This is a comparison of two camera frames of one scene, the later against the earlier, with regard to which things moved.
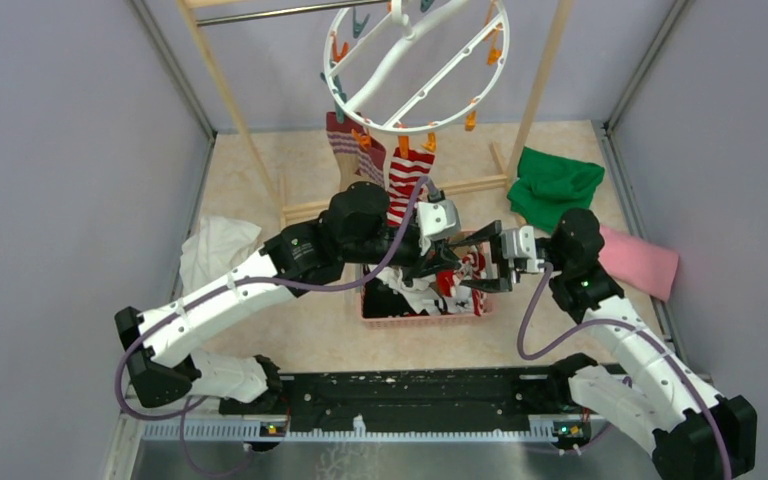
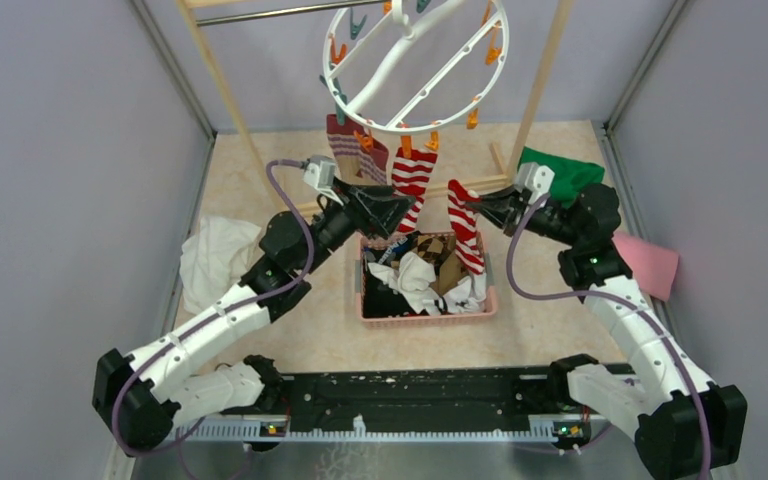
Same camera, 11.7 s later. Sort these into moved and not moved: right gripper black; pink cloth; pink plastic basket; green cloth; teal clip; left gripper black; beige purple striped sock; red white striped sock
Moved: right gripper black; left gripper black; beige purple striped sock
Not moved: green cloth; red white striped sock; teal clip; pink cloth; pink plastic basket
